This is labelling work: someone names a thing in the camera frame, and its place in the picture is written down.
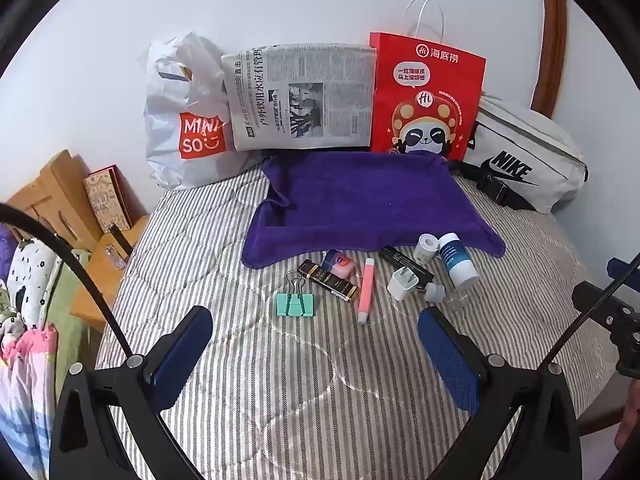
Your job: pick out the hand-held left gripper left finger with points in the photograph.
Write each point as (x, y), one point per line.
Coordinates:
(182, 350)

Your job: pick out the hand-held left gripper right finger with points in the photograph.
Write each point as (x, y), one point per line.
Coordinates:
(445, 355)

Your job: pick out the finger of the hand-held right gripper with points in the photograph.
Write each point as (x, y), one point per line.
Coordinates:
(600, 305)
(617, 266)

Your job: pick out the small clear plastic container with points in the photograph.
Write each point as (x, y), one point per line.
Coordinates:
(457, 300)

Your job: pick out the small grey cap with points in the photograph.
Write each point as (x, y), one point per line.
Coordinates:
(435, 291)

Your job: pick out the blue and white bottle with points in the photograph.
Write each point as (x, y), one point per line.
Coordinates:
(457, 260)

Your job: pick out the pink pen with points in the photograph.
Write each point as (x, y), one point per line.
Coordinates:
(366, 290)

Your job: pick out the white tape roll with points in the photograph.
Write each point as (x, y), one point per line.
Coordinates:
(427, 247)

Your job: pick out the mint green binder clip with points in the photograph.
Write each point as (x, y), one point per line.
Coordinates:
(295, 305)

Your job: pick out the pink and blue small case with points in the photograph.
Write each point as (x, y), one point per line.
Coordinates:
(340, 265)

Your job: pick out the black and gold box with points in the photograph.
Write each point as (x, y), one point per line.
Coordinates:
(325, 279)

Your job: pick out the person's right hand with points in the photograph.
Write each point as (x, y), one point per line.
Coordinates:
(631, 425)

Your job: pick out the white charger plug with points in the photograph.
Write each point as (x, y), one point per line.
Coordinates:
(402, 285)

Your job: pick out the black flat box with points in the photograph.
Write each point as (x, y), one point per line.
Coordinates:
(405, 260)

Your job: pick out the small glass bottle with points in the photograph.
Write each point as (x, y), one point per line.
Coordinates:
(115, 257)

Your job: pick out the green cloth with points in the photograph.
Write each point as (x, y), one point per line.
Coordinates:
(70, 310)

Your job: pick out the small black stick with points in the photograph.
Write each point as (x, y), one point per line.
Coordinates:
(121, 239)

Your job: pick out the striped bed quilt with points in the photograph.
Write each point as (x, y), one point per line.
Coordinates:
(310, 360)

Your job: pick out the white waist bag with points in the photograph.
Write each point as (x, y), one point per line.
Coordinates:
(530, 140)

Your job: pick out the pastel pink blanket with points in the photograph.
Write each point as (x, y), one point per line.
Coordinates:
(25, 390)

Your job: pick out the white black dotted cloth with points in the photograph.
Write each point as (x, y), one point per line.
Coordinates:
(35, 280)

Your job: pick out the patterned book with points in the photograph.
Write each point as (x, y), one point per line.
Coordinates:
(107, 197)

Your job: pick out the purple towel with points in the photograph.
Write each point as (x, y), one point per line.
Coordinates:
(350, 200)

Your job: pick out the white plastic shopping bag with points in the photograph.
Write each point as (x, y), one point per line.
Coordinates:
(170, 160)

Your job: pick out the purple cloth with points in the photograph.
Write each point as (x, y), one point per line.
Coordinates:
(7, 242)

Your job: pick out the wooden bedside table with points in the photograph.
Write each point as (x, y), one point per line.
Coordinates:
(50, 185)

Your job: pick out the red paper bag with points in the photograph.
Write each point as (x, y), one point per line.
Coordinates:
(430, 85)

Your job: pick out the folded newspaper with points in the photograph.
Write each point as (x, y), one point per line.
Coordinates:
(300, 100)

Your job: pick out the brown wooden frame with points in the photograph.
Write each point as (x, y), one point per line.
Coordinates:
(550, 40)

